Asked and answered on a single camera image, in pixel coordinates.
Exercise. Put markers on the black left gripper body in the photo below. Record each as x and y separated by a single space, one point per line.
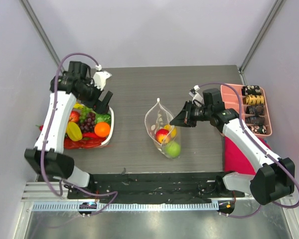
90 95

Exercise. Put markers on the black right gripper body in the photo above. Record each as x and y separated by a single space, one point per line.
187 116

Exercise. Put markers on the yellow lemon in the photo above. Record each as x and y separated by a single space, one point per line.
172 130

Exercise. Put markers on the clear dotted zip bag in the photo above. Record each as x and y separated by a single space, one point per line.
156 118

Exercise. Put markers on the red yellow apple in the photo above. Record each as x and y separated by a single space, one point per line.
162 136

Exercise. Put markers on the green apple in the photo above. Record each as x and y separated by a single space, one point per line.
173 149

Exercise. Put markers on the yellow star fruit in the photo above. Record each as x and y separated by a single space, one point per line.
73 131

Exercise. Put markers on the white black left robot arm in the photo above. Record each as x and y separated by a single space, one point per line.
47 157

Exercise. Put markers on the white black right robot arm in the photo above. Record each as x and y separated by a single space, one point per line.
274 176

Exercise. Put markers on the yellow bananas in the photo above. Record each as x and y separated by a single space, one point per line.
78 106

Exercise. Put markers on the green lettuce leaf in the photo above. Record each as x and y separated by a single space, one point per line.
99 117

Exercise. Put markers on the orange fruit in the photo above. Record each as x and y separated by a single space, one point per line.
102 129

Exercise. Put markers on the purple grape bunch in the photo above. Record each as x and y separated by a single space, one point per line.
87 122

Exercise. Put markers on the white fruit basket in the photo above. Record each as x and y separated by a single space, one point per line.
88 129

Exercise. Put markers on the red chili peppers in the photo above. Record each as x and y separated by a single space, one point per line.
90 140

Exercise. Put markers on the pink compartment organizer tray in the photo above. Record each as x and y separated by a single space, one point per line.
232 97

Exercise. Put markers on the yellow black rolled sock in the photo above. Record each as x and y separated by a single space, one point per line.
253 100

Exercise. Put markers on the black white rolled sock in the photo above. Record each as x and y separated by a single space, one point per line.
251 90

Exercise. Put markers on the magenta red cloth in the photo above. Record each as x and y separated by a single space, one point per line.
235 160

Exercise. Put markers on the brown dark rolled sock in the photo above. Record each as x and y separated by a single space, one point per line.
257 110

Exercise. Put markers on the dark grey rolled sock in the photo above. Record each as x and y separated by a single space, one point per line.
255 120

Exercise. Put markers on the floral dark rolled sock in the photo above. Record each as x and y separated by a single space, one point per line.
258 129

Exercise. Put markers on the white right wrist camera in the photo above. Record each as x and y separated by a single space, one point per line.
195 94

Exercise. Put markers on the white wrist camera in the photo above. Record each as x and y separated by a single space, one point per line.
195 94
100 78

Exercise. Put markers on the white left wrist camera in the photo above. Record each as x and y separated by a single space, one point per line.
100 78

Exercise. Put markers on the white slotted cable duct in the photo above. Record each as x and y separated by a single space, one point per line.
90 206

